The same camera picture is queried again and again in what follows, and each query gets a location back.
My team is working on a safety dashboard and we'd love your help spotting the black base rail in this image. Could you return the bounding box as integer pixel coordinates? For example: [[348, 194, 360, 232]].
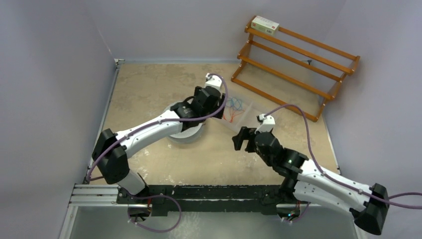
[[116, 185, 307, 217]]

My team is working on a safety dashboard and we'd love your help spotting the clear plastic divided tray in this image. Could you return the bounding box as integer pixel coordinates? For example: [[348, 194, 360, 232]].
[[216, 89, 273, 132]]

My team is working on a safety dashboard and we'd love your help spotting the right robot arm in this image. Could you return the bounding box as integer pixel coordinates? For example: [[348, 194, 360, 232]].
[[232, 126, 389, 236]]

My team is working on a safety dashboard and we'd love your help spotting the white green box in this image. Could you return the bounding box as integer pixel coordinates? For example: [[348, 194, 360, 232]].
[[251, 15, 279, 36]]

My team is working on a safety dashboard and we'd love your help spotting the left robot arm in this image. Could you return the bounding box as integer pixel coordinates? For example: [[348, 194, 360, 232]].
[[92, 86, 226, 204]]

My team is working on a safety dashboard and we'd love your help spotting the orange cable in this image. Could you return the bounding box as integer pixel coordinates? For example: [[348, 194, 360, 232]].
[[222, 105, 246, 124]]

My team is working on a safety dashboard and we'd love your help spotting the white perforated cable spool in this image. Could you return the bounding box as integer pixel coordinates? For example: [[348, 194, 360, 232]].
[[167, 122, 205, 144]]

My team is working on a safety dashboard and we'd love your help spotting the blue cable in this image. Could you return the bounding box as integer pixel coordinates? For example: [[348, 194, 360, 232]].
[[225, 96, 246, 111]]

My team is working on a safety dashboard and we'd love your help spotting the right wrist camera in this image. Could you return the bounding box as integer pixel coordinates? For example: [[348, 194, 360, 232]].
[[255, 114, 275, 133]]

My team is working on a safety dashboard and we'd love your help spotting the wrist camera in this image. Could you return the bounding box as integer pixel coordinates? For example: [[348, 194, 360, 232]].
[[255, 114, 275, 133], [204, 73, 222, 90]]

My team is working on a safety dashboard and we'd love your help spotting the wooden shelf rack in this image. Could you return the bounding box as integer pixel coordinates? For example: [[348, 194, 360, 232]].
[[231, 15, 361, 122]]

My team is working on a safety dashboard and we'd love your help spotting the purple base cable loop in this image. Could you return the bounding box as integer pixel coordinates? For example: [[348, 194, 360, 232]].
[[126, 193, 183, 234]]

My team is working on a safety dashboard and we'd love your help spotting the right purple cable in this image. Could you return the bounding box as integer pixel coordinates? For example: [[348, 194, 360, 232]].
[[263, 104, 422, 210]]

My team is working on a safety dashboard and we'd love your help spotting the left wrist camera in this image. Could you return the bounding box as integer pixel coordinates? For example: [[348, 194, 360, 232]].
[[204, 73, 222, 90]]

